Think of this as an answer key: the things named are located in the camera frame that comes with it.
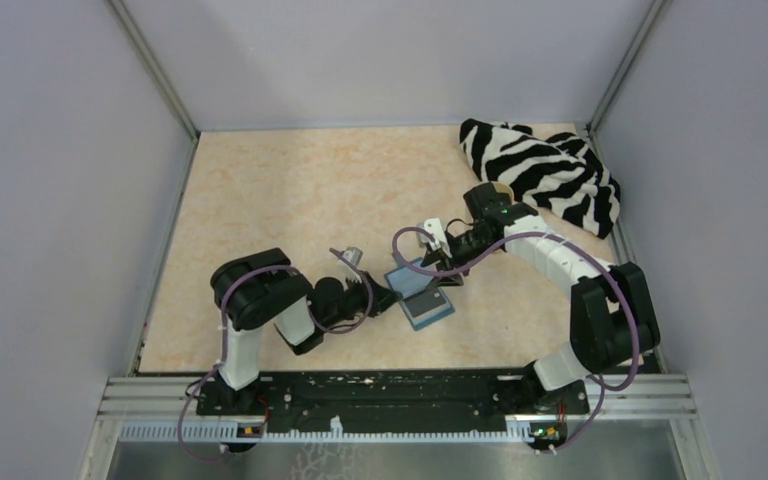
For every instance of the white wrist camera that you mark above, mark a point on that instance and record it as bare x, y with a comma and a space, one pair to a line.
435, 237
349, 260

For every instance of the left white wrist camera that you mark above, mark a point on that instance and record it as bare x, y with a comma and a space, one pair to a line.
349, 260

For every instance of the dark card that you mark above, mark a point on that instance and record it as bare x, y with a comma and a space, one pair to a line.
426, 302

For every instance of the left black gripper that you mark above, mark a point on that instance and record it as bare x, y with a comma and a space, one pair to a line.
382, 298

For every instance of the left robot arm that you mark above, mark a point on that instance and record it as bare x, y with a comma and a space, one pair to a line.
255, 291

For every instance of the zebra striped cloth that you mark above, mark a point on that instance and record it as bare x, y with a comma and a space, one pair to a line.
560, 173

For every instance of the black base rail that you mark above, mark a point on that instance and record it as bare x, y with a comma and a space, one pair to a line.
391, 401

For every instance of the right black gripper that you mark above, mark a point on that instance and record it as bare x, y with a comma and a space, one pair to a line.
433, 256

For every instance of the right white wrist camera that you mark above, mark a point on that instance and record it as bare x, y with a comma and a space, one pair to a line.
435, 237

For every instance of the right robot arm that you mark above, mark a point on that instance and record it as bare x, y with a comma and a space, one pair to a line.
612, 318

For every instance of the white slotted cable duct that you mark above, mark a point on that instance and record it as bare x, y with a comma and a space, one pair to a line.
231, 432

